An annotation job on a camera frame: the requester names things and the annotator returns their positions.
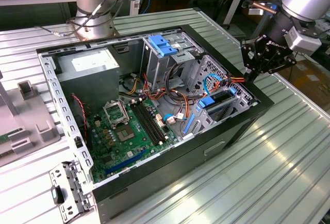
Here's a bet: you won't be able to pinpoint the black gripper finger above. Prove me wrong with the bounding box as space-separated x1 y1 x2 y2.
241 35 268 83
249 53 298 83

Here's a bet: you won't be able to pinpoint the red yellow power wire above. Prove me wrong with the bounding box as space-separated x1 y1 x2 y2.
220 75 246 88

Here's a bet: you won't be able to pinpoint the hard disk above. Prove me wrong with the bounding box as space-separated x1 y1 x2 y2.
182 86 237 136

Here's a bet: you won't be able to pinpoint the silver perforated disk bay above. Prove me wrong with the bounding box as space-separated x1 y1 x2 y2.
180 55 255 142

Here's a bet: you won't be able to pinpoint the large flat cardboard box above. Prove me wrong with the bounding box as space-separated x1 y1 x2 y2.
279 53 330 106

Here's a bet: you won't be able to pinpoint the blue plastic drive latch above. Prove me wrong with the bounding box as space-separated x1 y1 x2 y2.
148 35 179 57

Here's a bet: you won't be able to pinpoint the silver optical drive cage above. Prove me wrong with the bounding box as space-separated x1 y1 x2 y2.
140 31 204 93

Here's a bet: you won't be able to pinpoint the black RAM slot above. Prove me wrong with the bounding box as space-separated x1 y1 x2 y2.
136 99 168 144
129 102 161 147

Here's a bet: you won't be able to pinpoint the black open PC case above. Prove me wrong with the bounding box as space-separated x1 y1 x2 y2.
35 24 275 222

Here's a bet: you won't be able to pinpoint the CPU socket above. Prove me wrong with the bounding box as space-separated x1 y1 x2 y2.
114 123 138 142

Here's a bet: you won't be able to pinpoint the metal socket cover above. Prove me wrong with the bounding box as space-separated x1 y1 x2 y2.
102 100 130 129

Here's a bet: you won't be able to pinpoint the green motherboard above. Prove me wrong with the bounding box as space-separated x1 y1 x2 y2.
85 97 181 183

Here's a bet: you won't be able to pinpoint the grey power supply unit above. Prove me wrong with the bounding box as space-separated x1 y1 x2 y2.
55 48 121 111

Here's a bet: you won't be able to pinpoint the blue expansion slot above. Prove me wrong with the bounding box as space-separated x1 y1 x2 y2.
104 149 148 176

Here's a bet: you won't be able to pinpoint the black case fan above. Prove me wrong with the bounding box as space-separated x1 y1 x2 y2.
70 93 91 150

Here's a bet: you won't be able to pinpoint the grey parts rack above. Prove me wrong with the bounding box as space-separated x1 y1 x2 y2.
0 78 62 168

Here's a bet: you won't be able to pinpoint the green RAM stick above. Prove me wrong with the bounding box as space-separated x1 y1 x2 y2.
0 128 23 145

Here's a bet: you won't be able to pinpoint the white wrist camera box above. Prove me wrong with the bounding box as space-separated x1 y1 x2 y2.
283 26 322 54

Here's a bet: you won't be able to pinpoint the black orange wire bundle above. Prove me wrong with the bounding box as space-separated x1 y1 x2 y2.
142 62 197 122

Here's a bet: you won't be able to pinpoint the yellow black power wires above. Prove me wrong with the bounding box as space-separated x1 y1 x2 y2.
127 73 142 96

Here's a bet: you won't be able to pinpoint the red black fan wire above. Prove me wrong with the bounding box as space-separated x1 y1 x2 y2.
71 93 88 133

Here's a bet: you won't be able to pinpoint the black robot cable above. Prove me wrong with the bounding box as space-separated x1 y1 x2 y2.
36 0 135 38

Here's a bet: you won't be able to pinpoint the silver expansion slot bracket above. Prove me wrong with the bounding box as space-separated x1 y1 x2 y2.
48 160 95 222

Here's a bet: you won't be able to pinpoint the black blue bracket latch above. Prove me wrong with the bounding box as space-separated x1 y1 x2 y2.
51 185 65 204

